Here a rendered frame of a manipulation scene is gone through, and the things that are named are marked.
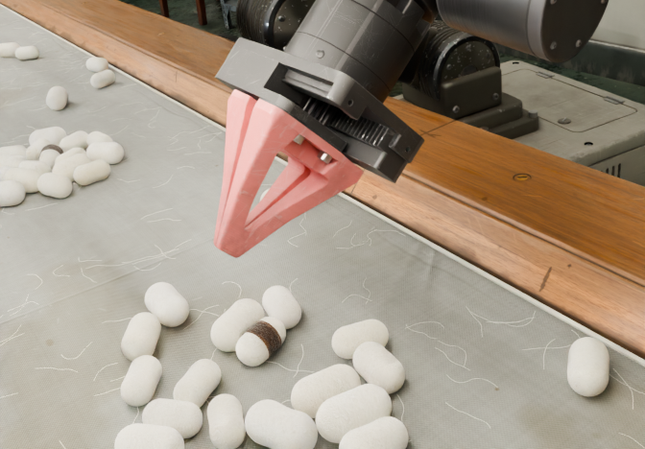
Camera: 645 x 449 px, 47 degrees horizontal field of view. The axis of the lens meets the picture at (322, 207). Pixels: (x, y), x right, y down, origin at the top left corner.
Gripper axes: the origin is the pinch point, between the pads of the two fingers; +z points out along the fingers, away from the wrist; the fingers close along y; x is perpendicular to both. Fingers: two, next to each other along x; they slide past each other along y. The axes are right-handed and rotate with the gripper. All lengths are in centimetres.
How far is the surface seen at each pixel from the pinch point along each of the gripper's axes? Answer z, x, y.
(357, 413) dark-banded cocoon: 3.6, 5.0, 8.7
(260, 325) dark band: 3.6, 4.8, -0.1
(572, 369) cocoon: -3.4, 11.4, 13.2
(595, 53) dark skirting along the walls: -103, 188, -131
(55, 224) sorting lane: 8.4, 3.3, -25.9
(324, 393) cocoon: 4.0, 4.8, 6.5
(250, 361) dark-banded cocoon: 5.4, 4.7, 0.9
